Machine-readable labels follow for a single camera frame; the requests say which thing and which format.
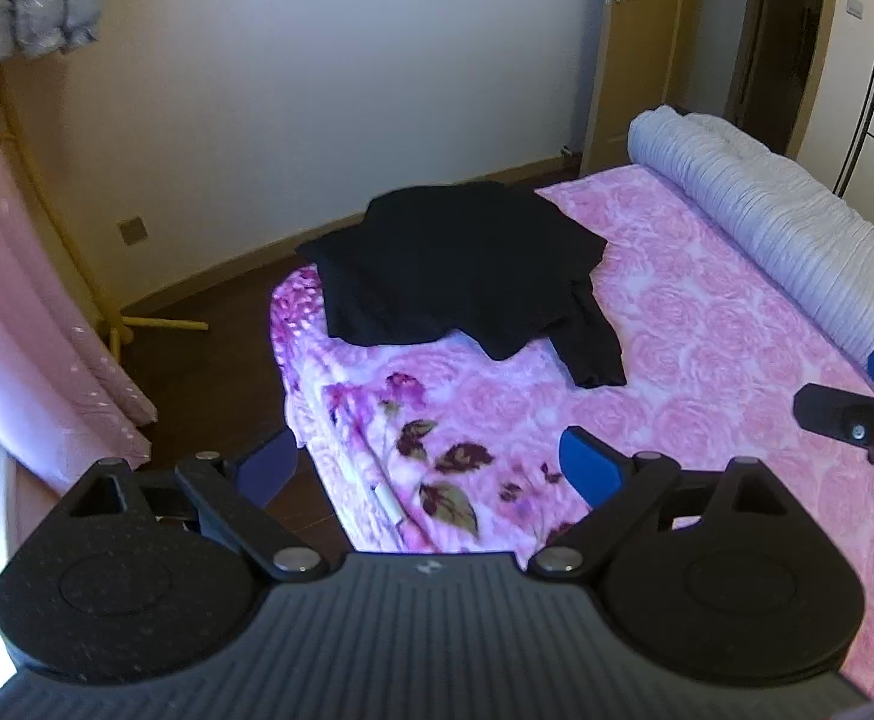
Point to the white ribbed quilt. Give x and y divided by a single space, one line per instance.
782 225

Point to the black sweater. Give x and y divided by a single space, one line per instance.
444 270

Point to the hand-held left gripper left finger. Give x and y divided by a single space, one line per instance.
268 465

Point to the yellow wooden door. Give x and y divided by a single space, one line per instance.
632 75

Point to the yellow wooden coat rack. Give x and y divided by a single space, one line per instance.
174 325

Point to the pink floral blanket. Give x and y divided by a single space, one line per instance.
707 330

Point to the pink curtain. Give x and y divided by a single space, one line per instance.
17 315

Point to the white wall switch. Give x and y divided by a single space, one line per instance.
855 7

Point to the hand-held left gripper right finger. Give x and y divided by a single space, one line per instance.
587 465

